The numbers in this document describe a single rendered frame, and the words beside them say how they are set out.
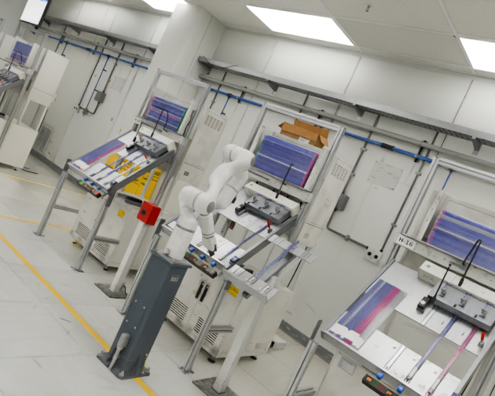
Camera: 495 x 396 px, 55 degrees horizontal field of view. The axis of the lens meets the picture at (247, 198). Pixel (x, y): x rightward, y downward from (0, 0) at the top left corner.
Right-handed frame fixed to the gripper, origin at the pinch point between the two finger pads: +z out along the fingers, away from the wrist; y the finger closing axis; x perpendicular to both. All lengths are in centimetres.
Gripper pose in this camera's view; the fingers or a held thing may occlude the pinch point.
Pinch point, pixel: (211, 252)
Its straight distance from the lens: 304.6
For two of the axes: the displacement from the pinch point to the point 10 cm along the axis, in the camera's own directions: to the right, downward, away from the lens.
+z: 0.8, 8.2, 5.7
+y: 7.0, 3.5, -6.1
